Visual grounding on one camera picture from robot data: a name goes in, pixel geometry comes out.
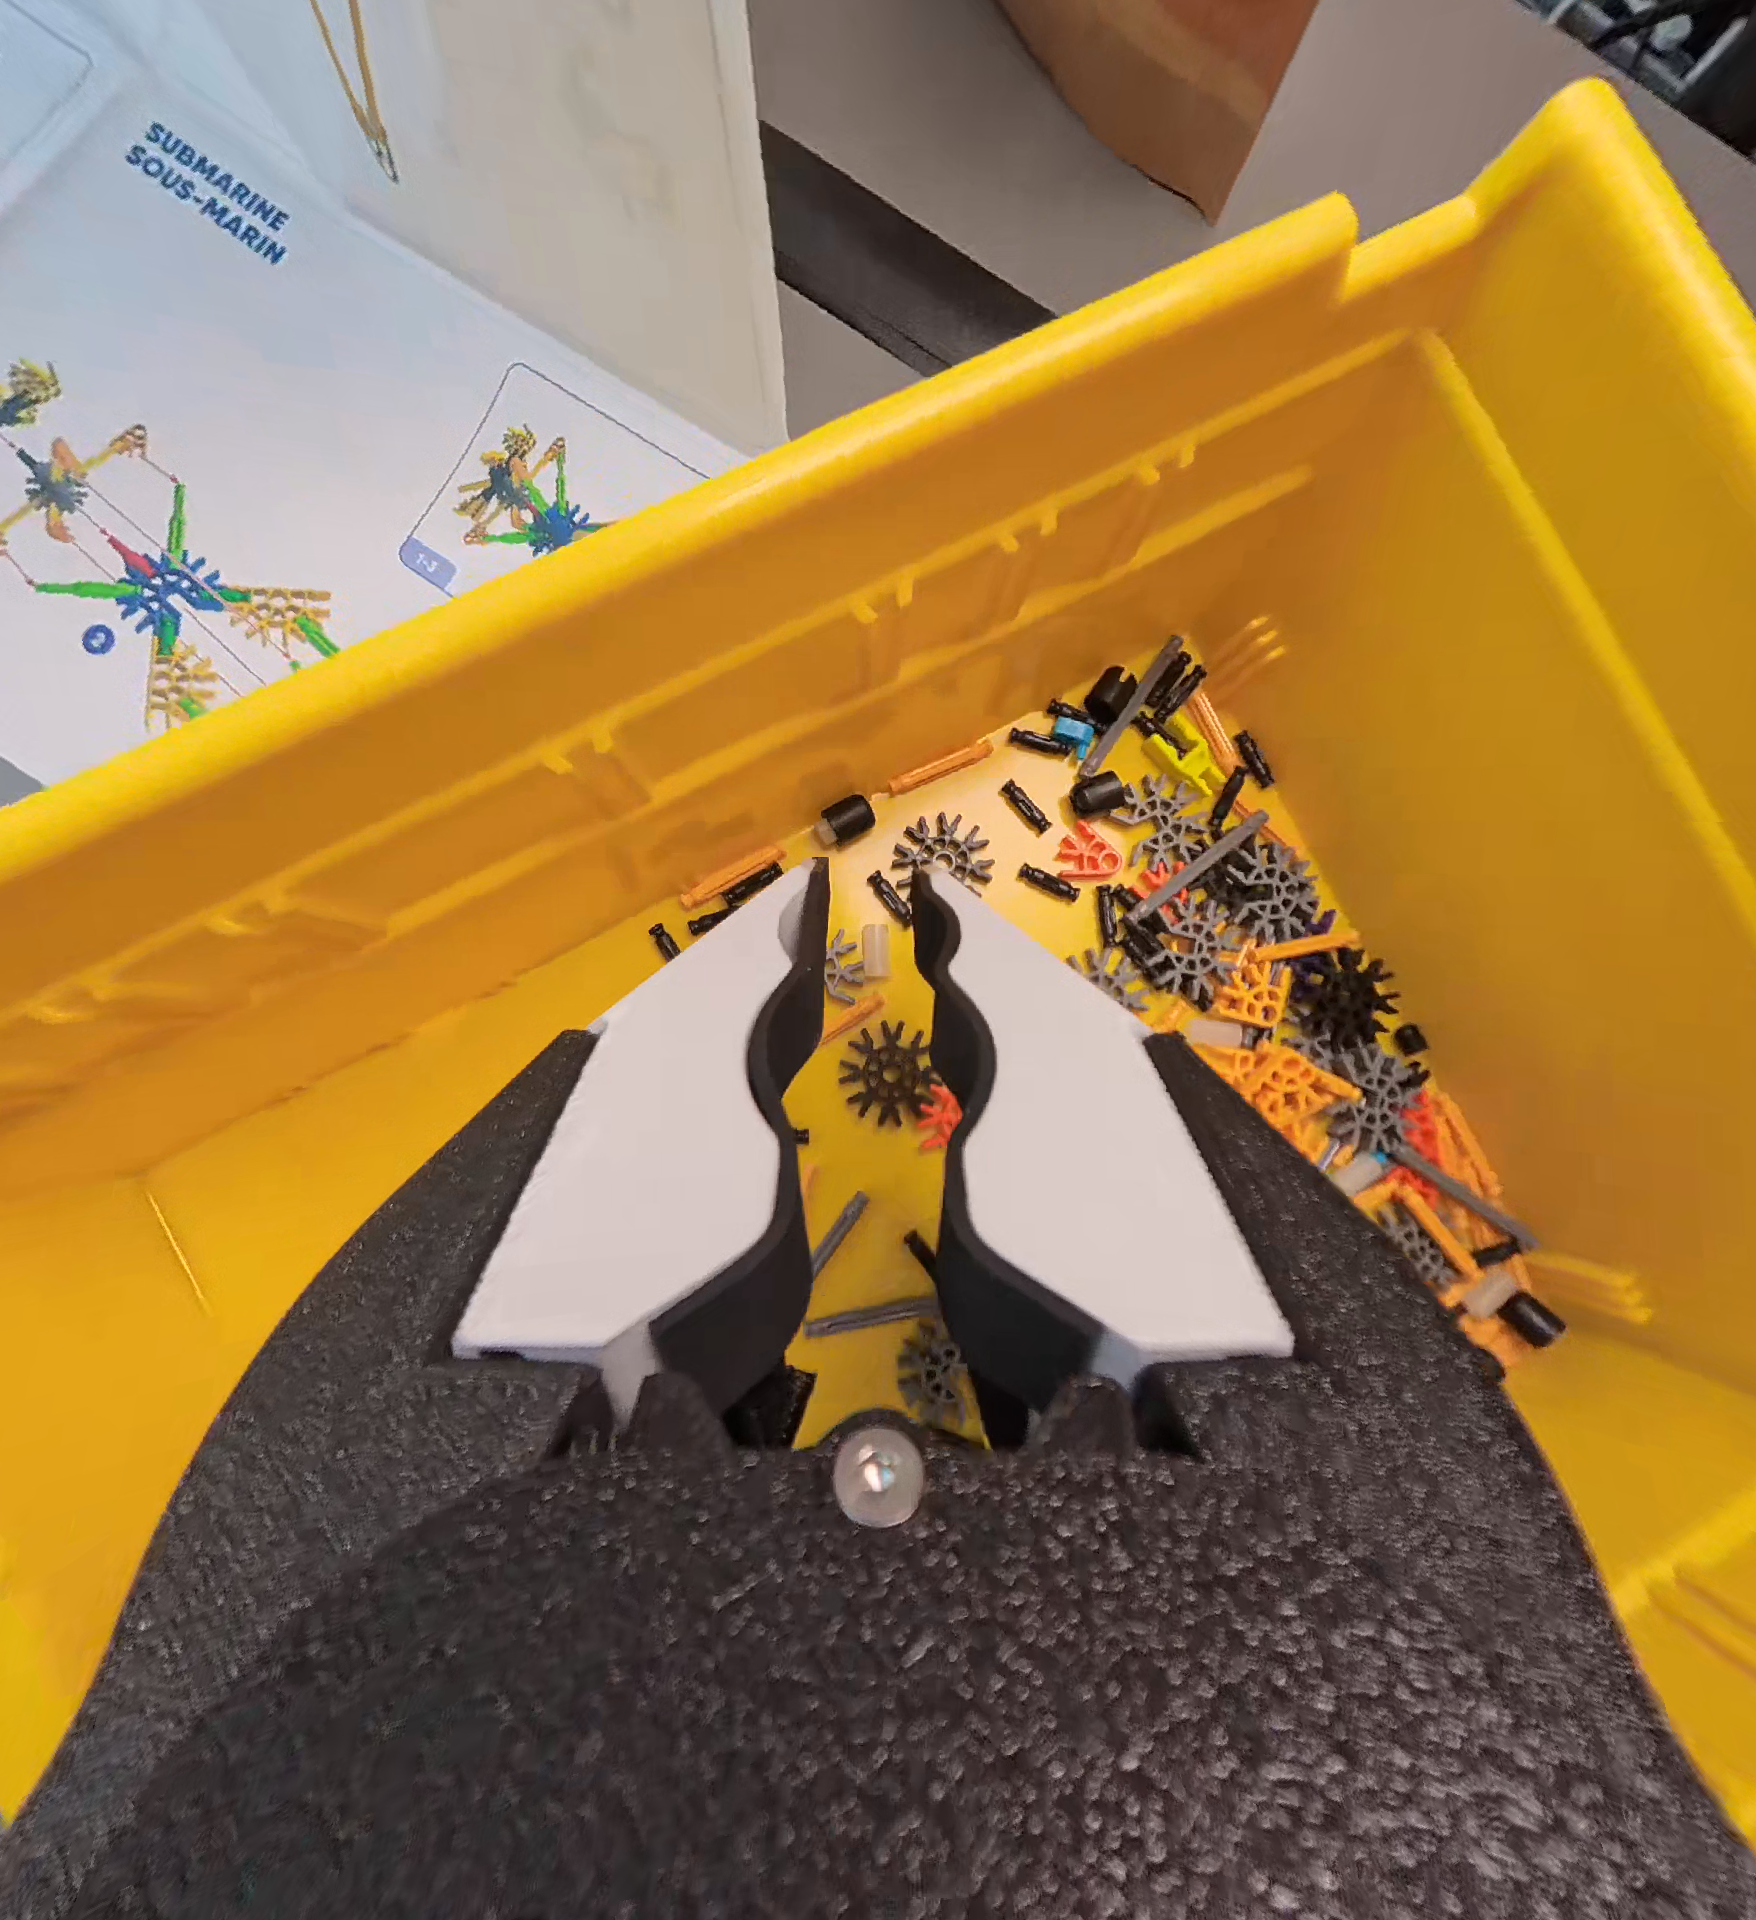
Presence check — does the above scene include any brown cardboard piece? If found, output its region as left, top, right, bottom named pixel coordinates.
left=995, top=0, right=1323, bottom=228

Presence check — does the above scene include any yellow plastic bin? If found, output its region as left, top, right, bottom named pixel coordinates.
left=0, top=75, right=1756, bottom=1920

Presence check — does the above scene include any folded paper instruction sheet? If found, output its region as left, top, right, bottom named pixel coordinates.
left=0, top=0, right=791, bottom=789

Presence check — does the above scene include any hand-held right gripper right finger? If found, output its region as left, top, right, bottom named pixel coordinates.
left=907, top=868, right=1294, bottom=1444

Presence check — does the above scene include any black and orange pieces pile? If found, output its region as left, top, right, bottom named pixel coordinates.
left=644, top=629, right=1570, bottom=1420

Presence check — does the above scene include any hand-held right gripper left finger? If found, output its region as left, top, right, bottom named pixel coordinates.
left=451, top=856, right=833, bottom=1423

